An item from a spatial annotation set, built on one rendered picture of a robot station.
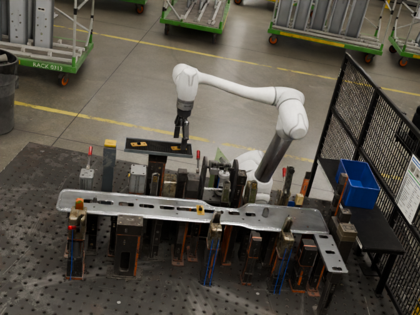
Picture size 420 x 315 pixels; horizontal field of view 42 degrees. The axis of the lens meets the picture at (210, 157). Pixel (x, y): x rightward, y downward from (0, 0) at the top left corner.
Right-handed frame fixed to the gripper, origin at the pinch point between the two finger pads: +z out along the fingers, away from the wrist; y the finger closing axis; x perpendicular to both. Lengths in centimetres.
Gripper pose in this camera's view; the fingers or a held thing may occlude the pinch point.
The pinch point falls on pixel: (179, 141)
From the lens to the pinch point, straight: 295.7
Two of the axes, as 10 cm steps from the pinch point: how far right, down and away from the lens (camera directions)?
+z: -1.5, 8.6, 4.8
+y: 3.2, 5.0, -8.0
